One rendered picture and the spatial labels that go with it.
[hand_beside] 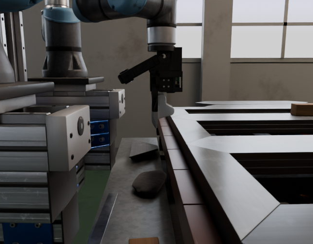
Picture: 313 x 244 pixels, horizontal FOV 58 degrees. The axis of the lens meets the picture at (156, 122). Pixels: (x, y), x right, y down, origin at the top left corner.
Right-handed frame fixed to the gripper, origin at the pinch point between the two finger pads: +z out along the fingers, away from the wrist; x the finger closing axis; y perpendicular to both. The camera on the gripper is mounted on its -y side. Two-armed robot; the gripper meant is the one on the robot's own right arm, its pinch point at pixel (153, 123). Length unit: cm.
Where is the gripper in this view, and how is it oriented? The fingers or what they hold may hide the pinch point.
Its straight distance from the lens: 75.6
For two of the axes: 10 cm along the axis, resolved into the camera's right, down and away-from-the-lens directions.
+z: 0.0, 9.8, 1.8
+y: 10.0, -0.1, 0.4
